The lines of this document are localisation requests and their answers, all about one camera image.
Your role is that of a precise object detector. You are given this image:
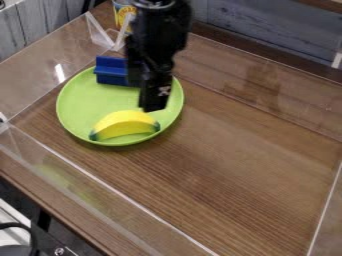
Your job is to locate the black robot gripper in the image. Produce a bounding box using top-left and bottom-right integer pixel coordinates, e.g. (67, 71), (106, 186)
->
(126, 0), (192, 112)

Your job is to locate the yellow toy banana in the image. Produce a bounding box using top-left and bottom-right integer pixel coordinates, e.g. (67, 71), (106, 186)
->
(88, 110), (160, 141)

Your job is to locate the green round plate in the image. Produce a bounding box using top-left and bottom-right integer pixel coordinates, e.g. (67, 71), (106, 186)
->
(56, 67), (184, 147)

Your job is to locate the blue plastic block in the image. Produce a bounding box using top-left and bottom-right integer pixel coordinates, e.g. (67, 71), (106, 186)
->
(94, 56), (128, 86)

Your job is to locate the black box with knob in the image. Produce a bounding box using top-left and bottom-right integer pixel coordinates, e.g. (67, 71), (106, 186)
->
(32, 227), (104, 256)

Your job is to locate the clear acrylic tray enclosure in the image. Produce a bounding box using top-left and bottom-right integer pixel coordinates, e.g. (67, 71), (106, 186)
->
(0, 19), (342, 256)

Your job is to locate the black cable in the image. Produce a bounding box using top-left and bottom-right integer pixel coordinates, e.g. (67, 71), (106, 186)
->
(0, 222), (39, 256)

